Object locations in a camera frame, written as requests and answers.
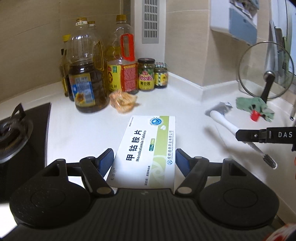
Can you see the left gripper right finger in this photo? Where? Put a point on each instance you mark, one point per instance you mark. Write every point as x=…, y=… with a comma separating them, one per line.
x=194, y=171

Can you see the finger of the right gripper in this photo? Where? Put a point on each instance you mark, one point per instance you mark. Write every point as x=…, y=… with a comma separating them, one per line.
x=257, y=136

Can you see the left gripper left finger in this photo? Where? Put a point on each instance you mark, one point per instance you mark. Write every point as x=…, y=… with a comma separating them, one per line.
x=93, y=172

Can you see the red bottle cap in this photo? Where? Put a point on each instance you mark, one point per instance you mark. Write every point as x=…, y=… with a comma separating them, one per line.
x=255, y=115

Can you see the white toothbrush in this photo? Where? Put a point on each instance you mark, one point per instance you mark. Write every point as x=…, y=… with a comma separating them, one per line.
x=219, y=118

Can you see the white green medicine box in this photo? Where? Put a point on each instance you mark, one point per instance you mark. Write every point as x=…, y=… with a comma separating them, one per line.
x=146, y=155

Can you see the green dish cloth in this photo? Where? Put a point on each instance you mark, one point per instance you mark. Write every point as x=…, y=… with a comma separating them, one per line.
x=257, y=104

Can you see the silver foil pouch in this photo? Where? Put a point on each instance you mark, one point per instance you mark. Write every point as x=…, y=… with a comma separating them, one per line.
x=222, y=107

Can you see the glass pot lid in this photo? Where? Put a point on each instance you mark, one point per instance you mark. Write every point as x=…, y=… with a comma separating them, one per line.
x=266, y=70

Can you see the orange crumpled snack bag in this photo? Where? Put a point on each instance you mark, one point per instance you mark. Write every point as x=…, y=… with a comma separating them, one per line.
x=122, y=101

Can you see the black gas stove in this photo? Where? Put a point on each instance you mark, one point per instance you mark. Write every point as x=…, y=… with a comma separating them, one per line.
x=24, y=137

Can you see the blue label oil bottle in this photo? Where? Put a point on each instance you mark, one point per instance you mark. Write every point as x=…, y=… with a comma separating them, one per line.
x=88, y=84

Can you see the dark soy sauce bottle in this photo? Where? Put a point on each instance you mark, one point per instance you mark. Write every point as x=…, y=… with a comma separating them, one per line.
x=64, y=69

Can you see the small pickle jar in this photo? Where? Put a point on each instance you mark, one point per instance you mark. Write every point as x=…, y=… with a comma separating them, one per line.
x=160, y=75

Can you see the large pickle jar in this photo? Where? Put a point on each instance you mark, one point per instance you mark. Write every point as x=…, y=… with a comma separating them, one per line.
x=146, y=74

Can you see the yellow cap oil bottle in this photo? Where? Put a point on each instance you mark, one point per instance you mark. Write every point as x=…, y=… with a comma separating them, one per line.
x=98, y=51

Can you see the blue white water heater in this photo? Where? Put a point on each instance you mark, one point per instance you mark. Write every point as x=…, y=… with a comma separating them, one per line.
x=237, y=19

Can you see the red handle oil bottle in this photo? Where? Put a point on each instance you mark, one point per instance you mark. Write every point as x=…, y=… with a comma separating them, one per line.
x=121, y=60

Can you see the white wall vent grille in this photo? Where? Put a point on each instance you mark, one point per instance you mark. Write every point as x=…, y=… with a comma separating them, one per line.
x=150, y=21

